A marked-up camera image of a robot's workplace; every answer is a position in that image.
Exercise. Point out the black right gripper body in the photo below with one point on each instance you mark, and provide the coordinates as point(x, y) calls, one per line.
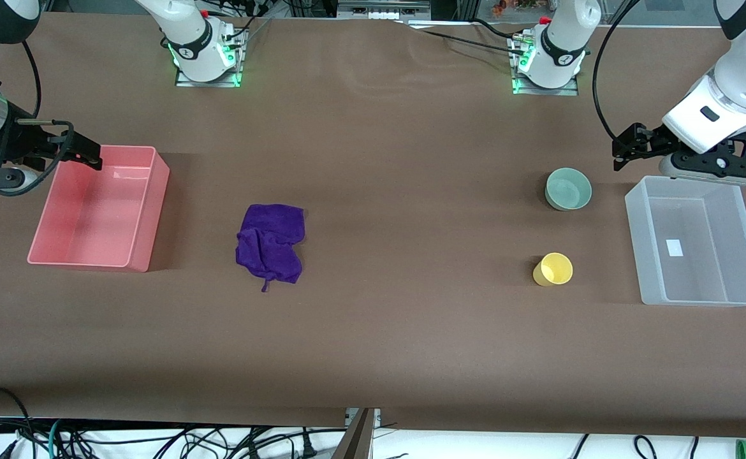
point(14, 143)

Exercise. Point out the mint green bowl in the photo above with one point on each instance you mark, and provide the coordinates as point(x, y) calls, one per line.
point(567, 191)

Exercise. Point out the yellow cup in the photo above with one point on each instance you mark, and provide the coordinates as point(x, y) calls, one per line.
point(555, 271)

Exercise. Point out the purple cloth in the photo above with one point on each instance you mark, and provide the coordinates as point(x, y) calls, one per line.
point(271, 242)

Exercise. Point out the pink plastic bin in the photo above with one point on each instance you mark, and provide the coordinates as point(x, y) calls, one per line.
point(92, 217)

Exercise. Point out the white bin label sticker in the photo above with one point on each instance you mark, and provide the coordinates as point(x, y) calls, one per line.
point(674, 248)

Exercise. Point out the clear plastic bin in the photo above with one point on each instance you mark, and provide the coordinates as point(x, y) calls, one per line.
point(698, 280)

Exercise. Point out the orange small object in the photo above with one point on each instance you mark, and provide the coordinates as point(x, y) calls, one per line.
point(499, 7)

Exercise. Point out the white power strip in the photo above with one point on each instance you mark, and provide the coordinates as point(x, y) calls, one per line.
point(382, 11)

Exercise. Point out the dark wooden bar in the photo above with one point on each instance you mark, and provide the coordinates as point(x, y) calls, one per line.
point(355, 440)

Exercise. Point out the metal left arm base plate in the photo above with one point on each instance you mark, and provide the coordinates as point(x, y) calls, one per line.
point(570, 91)

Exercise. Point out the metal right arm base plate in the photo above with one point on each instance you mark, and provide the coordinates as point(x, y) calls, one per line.
point(185, 81)

